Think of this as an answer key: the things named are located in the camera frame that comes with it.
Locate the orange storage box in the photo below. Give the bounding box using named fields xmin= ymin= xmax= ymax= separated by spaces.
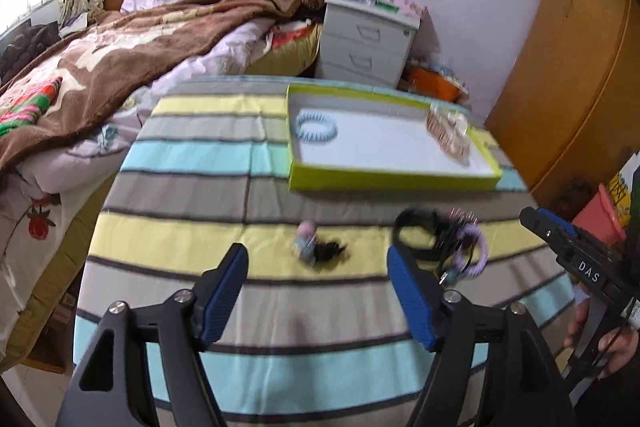
xmin=406 ymin=65 xmax=463 ymax=103

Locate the black smart wristband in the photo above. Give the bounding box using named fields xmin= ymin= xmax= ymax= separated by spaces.
xmin=392 ymin=208 xmax=454 ymax=263

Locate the purple spiral hair tie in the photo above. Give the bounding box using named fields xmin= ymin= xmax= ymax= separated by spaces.
xmin=451 ymin=223 xmax=490 ymax=281

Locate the light blue spiral hair tie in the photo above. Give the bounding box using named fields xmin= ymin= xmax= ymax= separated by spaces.
xmin=293 ymin=108 xmax=339 ymax=145

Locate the brown fleece blanket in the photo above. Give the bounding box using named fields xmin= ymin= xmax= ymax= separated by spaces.
xmin=1 ymin=0 xmax=299 ymax=174

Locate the black elastic with teal bead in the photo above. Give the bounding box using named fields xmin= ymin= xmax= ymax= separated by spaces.
xmin=437 ymin=225 xmax=477 ymax=286

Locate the pink plastic bucket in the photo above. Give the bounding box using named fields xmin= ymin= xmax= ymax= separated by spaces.
xmin=573 ymin=184 xmax=626 ymax=246

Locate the large wooden closet door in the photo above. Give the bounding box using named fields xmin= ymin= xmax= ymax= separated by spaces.
xmin=486 ymin=0 xmax=639 ymax=206

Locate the green shallow tray box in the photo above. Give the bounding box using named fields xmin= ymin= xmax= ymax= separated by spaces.
xmin=286 ymin=84 xmax=502 ymax=192

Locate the grey bedside drawer cabinet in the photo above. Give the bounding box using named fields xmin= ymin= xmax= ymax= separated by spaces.
xmin=314 ymin=0 xmax=420 ymax=89

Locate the white floral duvet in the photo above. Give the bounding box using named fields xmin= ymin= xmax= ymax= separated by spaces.
xmin=1 ymin=0 xmax=277 ymax=369

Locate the pearl translucent claw hair clip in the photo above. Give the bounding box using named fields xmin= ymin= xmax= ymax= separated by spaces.
xmin=425 ymin=106 xmax=471 ymax=167

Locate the yellow pillow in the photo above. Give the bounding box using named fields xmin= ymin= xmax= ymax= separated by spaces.
xmin=244 ymin=24 xmax=322 ymax=77

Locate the striped mattress cover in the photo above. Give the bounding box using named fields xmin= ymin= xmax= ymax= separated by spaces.
xmin=73 ymin=78 xmax=574 ymax=426

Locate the pink flowered box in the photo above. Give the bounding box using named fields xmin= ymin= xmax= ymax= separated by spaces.
xmin=378 ymin=0 xmax=427 ymax=20

